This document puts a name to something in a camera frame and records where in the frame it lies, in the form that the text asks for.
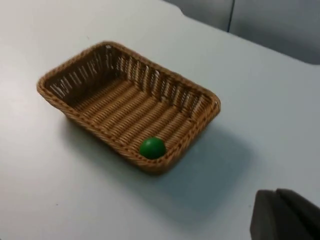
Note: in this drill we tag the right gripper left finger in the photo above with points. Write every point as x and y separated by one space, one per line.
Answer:
270 220

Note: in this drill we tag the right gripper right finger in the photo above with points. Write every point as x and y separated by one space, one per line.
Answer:
302 212

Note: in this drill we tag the green ball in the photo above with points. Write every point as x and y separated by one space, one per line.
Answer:
152 148

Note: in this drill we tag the light brown wicker basket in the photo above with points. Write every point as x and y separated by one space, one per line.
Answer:
130 115

